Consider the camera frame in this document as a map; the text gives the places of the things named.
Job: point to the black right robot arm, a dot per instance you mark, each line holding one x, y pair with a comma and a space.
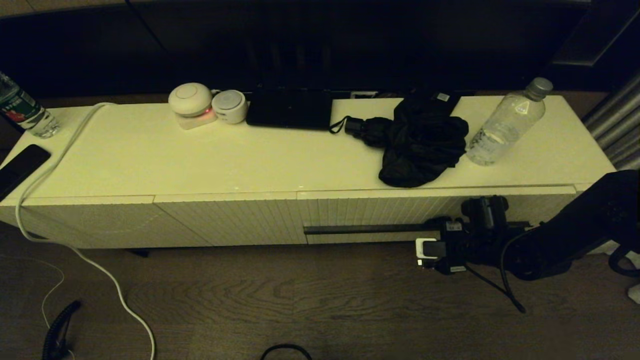
575, 225

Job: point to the white low cabinet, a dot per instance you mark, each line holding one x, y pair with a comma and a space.
200, 160

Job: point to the small white round speaker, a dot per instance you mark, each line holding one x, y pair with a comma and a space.
229, 106

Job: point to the water bottle with green label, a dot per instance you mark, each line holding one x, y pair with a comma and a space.
20, 107

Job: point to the small black set-top box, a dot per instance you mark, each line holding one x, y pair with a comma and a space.
442, 98

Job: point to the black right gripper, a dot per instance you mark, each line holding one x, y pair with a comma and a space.
462, 247

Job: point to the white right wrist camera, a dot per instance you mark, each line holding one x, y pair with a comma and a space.
427, 248

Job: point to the large black box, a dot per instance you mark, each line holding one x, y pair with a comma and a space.
290, 112

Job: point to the clear water bottle grey cap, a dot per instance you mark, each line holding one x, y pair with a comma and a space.
500, 130

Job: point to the black umbrella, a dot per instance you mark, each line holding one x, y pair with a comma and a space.
420, 150

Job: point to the white flat charging base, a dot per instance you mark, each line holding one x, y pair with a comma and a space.
196, 123

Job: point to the white dome shaped device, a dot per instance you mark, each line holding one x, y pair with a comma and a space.
190, 100

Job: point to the white power strip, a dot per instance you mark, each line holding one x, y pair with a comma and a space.
364, 94

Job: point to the black smartphone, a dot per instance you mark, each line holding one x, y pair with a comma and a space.
20, 167

